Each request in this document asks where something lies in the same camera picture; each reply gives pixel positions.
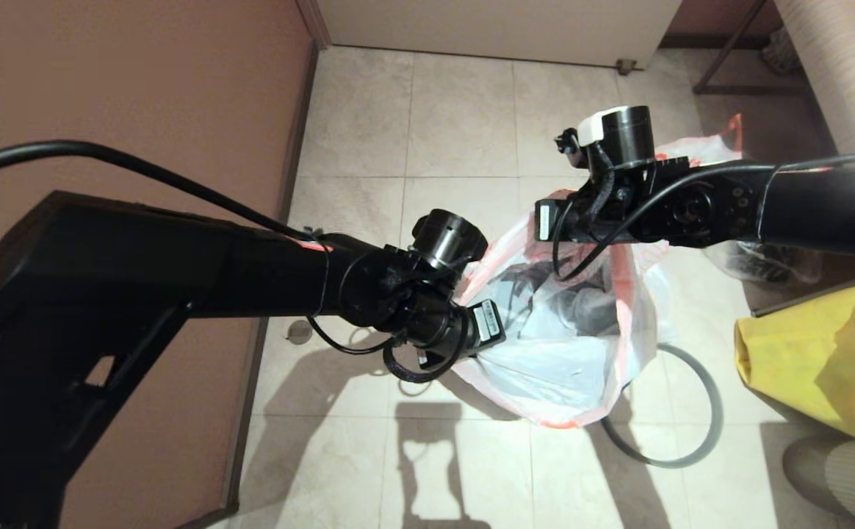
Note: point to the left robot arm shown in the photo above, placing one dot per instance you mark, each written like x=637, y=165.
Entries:
x=141, y=279

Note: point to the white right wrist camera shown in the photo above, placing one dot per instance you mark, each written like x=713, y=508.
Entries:
x=593, y=126

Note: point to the white door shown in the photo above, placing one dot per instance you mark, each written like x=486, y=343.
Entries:
x=501, y=29

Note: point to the white red-printed plastic bag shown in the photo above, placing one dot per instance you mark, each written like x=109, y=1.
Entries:
x=706, y=147
x=567, y=375

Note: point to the small metal door stop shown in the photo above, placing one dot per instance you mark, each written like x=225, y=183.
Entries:
x=624, y=67

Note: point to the beige striped upholstered seat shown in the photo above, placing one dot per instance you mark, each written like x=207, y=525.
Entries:
x=853, y=73

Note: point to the small woven basket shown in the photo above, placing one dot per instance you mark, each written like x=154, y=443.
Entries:
x=776, y=55

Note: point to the dark metal furniture frame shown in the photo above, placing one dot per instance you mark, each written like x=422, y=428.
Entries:
x=747, y=90

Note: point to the small round grey floor disc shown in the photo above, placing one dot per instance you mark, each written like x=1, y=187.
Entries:
x=297, y=333

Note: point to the grey ribbed round object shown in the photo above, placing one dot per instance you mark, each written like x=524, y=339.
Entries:
x=853, y=485

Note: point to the clear bag with dark contents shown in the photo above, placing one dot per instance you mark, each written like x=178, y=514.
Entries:
x=773, y=264

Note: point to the yellow fabric bag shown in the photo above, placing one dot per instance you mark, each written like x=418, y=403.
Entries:
x=802, y=360

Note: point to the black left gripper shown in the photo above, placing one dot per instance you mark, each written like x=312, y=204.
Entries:
x=413, y=301

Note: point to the dark furniture frame bar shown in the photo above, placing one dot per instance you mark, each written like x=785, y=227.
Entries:
x=824, y=294

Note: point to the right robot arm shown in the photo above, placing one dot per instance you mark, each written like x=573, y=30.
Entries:
x=824, y=206

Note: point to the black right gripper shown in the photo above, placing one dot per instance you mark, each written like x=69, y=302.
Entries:
x=626, y=187

